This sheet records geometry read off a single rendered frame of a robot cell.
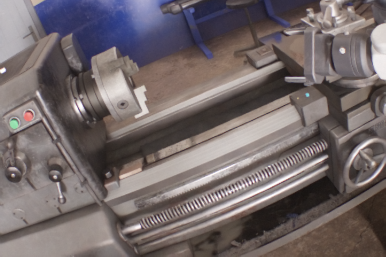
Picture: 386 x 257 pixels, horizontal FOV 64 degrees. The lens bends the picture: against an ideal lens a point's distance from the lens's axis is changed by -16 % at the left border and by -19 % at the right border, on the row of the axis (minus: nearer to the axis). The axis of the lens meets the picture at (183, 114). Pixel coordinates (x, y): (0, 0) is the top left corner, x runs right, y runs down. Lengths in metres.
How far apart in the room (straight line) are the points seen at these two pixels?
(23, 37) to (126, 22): 1.32
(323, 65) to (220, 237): 0.96
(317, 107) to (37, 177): 0.95
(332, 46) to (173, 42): 3.80
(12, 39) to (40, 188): 3.41
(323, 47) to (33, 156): 0.86
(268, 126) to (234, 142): 0.13
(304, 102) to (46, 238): 1.01
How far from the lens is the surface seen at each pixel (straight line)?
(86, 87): 1.21
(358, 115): 1.16
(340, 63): 0.69
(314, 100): 1.20
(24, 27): 4.38
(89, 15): 4.27
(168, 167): 1.19
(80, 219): 1.22
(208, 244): 1.49
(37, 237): 1.31
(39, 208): 1.27
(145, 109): 1.26
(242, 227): 1.49
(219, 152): 1.18
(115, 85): 1.15
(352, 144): 1.22
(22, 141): 1.09
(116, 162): 1.58
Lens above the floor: 1.54
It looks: 30 degrees down
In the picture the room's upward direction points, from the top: 23 degrees counter-clockwise
